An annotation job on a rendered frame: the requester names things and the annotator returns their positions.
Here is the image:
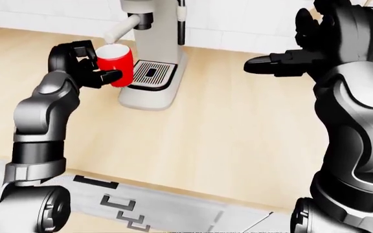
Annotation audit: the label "black drawer handle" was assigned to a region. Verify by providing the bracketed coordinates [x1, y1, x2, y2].
[116, 210, 151, 231]
[100, 192, 136, 211]
[73, 175, 120, 190]

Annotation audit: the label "red mug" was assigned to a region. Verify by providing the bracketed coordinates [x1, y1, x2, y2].
[95, 43, 136, 87]

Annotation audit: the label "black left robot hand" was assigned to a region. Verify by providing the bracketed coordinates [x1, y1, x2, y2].
[48, 40, 124, 89]

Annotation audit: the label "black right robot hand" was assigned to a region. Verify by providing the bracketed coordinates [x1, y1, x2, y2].
[243, 0, 373, 85]

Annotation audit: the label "white coffee machine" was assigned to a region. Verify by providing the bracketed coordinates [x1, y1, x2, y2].
[104, 0, 188, 110]

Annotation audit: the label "white cabinet drawer front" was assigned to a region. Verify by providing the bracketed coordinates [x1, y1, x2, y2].
[0, 157, 273, 233]

